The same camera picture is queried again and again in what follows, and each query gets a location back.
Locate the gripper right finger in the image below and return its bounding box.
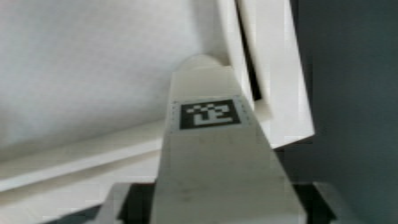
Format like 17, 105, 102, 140
292, 182, 354, 224

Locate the white fence bar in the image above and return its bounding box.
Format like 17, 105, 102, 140
0, 151, 159, 224
237, 0, 314, 148

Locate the white right fence bar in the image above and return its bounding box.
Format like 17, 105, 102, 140
237, 0, 314, 148

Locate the white desk top tray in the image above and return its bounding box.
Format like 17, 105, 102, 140
0, 0, 259, 193

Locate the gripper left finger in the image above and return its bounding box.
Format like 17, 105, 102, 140
93, 183, 154, 224

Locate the white front fence bar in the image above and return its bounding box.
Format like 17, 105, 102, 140
0, 151, 159, 224

